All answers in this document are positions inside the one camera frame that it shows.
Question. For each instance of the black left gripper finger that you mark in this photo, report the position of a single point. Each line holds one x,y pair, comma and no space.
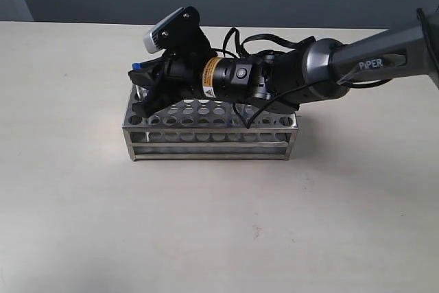
162,92

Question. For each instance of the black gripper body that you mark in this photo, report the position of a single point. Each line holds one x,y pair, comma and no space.
187,61

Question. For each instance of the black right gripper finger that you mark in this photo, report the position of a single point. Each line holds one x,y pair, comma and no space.
148,75

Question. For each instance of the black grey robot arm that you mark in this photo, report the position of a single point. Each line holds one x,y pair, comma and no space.
310,70

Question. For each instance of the stainless steel test tube rack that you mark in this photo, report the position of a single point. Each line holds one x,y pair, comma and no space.
197,129

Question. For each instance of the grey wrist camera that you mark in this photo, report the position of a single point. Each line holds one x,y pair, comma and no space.
173,30

